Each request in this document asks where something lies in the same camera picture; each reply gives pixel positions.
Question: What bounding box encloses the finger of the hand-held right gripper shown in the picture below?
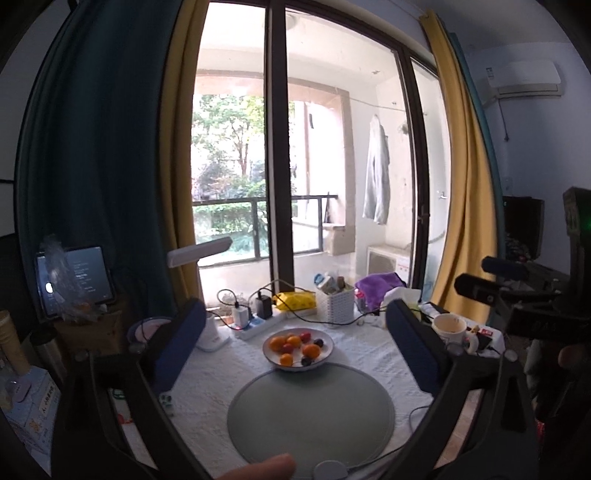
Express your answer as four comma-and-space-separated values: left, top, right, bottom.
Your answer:
454, 273, 573, 305
481, 257, 571, 289

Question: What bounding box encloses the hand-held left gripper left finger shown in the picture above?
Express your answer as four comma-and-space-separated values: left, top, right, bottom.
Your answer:
51, 298, 213, 480

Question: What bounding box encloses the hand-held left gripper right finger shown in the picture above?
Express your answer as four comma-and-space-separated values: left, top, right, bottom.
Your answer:
385, 299, 541, 480

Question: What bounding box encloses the white plate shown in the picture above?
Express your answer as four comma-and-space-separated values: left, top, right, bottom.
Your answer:
262, 326, 334, 372

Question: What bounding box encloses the person's right hand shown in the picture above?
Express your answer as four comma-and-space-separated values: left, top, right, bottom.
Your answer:
556, 343, 591, 371

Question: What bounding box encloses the person's left hand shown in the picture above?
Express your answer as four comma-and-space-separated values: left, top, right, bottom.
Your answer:
217, 453, 297, 480

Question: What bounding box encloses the white cartoon mug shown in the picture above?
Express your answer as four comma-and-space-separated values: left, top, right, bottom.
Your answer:
431, 312, 481, 356

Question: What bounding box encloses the blue bowl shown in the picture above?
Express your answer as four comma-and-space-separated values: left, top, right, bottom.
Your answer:
126, 316, 174, 345

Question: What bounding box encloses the black monitor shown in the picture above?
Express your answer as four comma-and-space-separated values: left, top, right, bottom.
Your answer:
502, 196, 546, 262

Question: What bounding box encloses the white textured tablecloth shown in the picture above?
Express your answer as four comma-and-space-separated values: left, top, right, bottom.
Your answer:
108, 318, 478, 480

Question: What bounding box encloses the yellow-green tissue pack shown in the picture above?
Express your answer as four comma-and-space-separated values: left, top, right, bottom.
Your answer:
380, 285, 424, 325

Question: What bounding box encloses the yellow curtain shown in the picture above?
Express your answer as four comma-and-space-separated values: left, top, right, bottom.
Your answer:
419, 11, 505, 315
159, 0, 209, 306

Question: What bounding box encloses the purple cloth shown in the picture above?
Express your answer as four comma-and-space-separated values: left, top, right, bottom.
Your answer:
354, 272, 403, 311

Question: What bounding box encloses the white power strip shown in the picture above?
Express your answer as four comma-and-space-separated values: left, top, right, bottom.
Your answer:
229, 313, 278, 342

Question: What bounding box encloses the white perforated basket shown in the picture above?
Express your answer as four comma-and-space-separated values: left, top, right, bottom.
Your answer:
316, 285, 356, 326

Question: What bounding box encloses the brown cardboard box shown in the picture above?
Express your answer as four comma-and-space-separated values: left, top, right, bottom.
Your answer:
52, 299, 136, 357

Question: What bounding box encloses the white outdoor unit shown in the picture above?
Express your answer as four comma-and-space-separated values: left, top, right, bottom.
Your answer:
366, 244, 412, 278

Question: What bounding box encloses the white desk lamp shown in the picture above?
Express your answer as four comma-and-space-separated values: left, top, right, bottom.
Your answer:
167, 236, 233, 353

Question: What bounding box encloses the black tablet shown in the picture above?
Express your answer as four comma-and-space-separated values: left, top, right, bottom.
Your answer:
35, 246, 116, 320

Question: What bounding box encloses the grey-green round mat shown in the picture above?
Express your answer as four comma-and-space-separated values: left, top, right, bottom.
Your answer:
226, 362, 397, 480

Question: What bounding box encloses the yellow snack bag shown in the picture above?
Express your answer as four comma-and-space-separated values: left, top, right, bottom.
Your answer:
273, 291, 317, 313

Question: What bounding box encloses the beige outdoor box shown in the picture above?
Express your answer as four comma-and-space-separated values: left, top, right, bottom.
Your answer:
322, 223, 356, 257

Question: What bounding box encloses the black balcony railing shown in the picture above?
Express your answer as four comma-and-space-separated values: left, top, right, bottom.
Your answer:
192, 194, 341, 260

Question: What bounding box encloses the hanging grey garment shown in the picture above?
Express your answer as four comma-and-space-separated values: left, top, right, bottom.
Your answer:
362, 114, 391, 226

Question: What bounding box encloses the clear plastic bag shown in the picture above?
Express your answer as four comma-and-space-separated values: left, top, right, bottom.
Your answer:
41, 234, 108, 325

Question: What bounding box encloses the person's dark clothing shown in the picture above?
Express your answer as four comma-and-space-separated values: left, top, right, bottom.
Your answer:
526, 342, 591, 480

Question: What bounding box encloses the stack of paper cups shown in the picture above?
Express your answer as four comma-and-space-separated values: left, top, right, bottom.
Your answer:
0, 309, 31, 376

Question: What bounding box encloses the blue tissue box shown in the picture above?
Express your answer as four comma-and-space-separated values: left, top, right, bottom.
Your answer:
0, 366, 64, 477

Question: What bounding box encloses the white air conditioner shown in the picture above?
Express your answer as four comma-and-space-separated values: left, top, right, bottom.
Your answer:
475, 59, 567, 108

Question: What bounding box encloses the short black cable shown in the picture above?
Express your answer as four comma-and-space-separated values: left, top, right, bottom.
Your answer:
216, 288, 242, 315

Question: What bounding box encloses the long black cable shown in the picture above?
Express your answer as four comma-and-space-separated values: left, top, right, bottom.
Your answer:
257, 279, 385, 326

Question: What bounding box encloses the dark window frame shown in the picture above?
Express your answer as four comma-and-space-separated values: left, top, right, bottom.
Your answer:
193, 0, 456, 315

